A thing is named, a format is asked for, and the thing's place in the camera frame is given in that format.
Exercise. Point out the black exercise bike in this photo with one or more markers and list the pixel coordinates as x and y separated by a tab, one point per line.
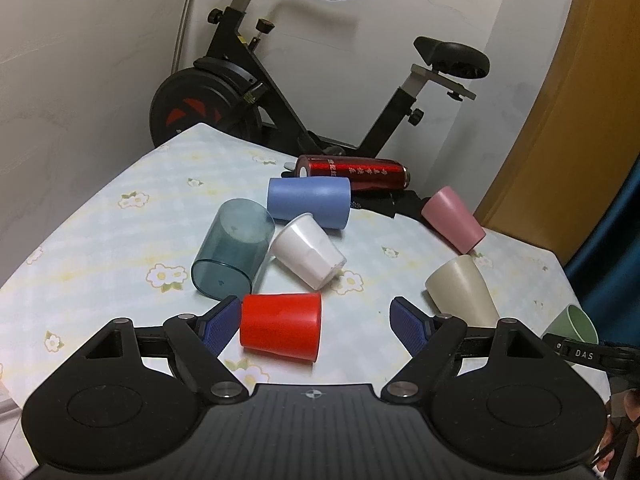
200	105

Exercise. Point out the floral tablecloth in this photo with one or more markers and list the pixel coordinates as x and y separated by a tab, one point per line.
125	240

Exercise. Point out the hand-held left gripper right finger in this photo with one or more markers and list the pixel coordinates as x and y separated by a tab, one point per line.
409	329

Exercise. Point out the white plastic cup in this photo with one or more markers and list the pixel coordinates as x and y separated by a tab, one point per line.
307	250

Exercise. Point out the beige cup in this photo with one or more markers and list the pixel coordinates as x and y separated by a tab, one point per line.
462	287

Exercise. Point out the dark blue cloth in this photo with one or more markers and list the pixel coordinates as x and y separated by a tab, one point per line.
620	270

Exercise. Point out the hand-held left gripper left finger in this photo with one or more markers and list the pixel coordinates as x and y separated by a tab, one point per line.
219	329

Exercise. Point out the pink cup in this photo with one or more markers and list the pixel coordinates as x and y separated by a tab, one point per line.
452	220

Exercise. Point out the wooden door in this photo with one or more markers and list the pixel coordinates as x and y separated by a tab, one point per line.
575	135

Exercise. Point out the red plastic cup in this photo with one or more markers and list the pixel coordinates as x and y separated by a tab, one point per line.
280	325

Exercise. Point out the clear teal plastic cup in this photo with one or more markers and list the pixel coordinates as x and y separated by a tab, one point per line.
232	247

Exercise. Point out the metal wall pipe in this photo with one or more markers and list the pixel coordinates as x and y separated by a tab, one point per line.
184	15

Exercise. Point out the light green cup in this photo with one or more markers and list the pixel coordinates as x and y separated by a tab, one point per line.
575	322

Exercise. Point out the red metal bottle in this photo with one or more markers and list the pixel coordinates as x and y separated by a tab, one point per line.
360	171

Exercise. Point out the light blue cup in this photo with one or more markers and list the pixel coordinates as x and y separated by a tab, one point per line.
307	200

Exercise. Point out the person's right hand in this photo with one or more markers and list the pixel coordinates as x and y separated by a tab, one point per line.
618	410

